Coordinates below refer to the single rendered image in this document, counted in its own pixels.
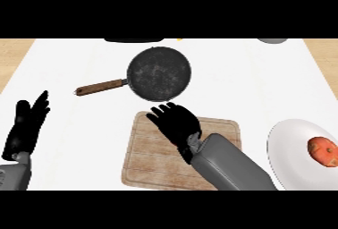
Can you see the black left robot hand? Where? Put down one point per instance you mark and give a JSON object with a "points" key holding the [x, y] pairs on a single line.
{"points": [[24, 131]]}

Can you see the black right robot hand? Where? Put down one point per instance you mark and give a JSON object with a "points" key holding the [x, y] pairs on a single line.
{"points": [[177, 125]]}

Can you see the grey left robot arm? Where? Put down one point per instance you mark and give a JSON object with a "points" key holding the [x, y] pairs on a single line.
{"points": [[16, 173]]}

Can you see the wooden cutting board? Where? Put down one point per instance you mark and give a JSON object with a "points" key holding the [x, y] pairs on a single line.
{"points": [[152, 161]]}

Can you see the white plate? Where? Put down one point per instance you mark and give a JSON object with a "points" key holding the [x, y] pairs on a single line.
{"points": [[292, 152]]}

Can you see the black flat object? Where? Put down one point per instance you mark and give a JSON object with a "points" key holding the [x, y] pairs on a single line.
{"points": [[133, 40]]}

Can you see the red-orange round vegetable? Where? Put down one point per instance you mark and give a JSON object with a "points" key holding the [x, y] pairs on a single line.
{"points": [[323, 151]]}

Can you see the grey round object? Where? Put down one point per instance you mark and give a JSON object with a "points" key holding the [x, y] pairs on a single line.
{"points": [[272, 40]]}

